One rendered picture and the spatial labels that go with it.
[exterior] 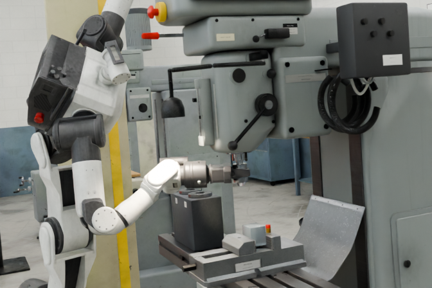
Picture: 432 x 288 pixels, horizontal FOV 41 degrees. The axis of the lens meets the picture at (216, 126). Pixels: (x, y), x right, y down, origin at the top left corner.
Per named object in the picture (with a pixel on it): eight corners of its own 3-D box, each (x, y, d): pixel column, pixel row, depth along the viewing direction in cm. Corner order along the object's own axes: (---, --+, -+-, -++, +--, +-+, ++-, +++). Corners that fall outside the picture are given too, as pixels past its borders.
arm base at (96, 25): (69, 44, 201) (98, 45, 197) (80, 13, 206) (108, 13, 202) (90, 65, 214) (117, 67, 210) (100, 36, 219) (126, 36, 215)
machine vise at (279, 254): (206, 288, 168) (203, 251, 168) (188, 274, 182) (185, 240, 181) (308, 266, 182) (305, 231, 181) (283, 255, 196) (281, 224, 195)
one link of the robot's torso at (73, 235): (40, 254, 221) (25, 134, 221) (81, 244, 232) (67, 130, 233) (58, 258, 209) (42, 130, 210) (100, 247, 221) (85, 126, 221)
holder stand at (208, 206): (194, 252, 209) (190, 197, 207) (174, 240, 229) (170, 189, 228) (225, 246, 213) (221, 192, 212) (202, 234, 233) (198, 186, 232)
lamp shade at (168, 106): (156, 118, 175) (155, 98, 175) (171, 116, 181) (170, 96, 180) (174, 117, 171) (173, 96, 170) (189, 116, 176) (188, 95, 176)
